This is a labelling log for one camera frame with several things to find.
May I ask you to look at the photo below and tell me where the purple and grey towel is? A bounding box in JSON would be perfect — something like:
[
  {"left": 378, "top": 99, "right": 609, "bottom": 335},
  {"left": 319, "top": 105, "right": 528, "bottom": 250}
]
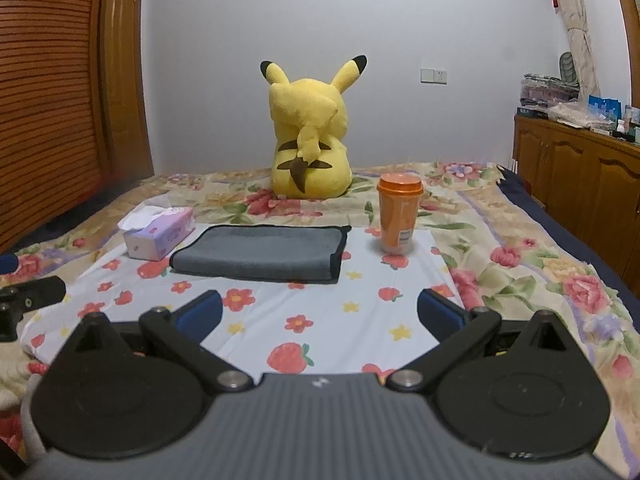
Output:
[{"left": 169, "top": 226, "right": 350, "bottom": 284}]

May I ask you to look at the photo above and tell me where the floral bed blanket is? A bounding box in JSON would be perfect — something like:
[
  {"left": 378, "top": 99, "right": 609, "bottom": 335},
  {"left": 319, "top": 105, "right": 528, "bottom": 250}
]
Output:
[{"left": 1, "top": 162, "right": 639, "bottom": 478}]

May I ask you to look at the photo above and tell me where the white strawberry print sheet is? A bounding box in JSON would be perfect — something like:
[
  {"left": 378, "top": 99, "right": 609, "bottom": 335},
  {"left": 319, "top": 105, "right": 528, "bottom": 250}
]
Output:
[{"left": 20, "top": 229, "right": 464, "bottom": 378}]

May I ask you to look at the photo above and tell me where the purple tissue box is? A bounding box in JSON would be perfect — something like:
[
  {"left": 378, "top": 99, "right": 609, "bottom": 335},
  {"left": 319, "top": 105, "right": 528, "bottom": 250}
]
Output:
[{"left": 117, "top": 195, "right": 194, "bottom": 261}]

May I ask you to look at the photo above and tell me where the orange lidded cup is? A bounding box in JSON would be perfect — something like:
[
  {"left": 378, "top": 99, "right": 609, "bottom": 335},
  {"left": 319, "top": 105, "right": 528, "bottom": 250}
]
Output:
[{"left": 376, "top": 172, "right": 423, "bottom": 255}]

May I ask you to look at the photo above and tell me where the wooden slatted wardrobe door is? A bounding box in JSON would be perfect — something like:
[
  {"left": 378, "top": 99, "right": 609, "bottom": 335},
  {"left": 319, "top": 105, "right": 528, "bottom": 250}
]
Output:
[{"left": 1, "top": 0, "right": 154, "bottom": 249}]

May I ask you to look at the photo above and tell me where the wooden sideboard cabinet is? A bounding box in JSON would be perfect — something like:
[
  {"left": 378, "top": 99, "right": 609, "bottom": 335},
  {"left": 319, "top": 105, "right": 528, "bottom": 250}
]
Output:
[{"left": 513, "top": 116, "right": 639, "bottom": 294}]

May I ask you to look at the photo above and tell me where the yellow Pikachu plush toy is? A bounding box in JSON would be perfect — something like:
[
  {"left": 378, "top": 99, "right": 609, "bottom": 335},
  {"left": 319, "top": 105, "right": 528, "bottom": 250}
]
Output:
[{"left": 260, "top": 55, "right": 368, "bottom": 200}]

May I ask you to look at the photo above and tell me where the stack of folded clothes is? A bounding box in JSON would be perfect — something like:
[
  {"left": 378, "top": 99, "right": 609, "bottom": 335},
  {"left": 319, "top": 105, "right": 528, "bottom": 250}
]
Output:
[{"left": 520, "top": 74, "right": 580, "bottom": 108}]

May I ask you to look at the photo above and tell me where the blue picture box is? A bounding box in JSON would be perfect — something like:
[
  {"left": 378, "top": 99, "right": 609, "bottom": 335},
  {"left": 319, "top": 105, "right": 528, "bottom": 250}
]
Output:
[{"left": 588, "top": 94, "right": 623, "bottom": 122}]

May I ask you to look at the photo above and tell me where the green handheld fan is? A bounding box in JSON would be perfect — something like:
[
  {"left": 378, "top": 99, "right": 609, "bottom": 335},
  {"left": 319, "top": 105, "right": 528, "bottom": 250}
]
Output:
[{"left": 559, "top": 51, "right": 579, "bottom": 86}]

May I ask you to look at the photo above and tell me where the cream tied curtain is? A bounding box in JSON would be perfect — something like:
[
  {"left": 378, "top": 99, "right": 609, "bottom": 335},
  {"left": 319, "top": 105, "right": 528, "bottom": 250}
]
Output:
[{"left": 558, "top": 0, "right": 600, "bottom": 101}]

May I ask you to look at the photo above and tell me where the white wall switch plate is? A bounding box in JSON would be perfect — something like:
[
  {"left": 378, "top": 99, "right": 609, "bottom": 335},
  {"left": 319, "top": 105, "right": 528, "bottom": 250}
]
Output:
[{"left": 420, "top": 68, "right": 448, "bottom": 84}]

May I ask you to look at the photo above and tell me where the wooden window frame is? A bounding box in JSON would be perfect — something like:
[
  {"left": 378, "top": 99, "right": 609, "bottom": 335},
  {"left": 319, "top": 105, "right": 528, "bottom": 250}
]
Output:
[{"left": 620, "top": 0, "right": 639, "bottom": 107}]

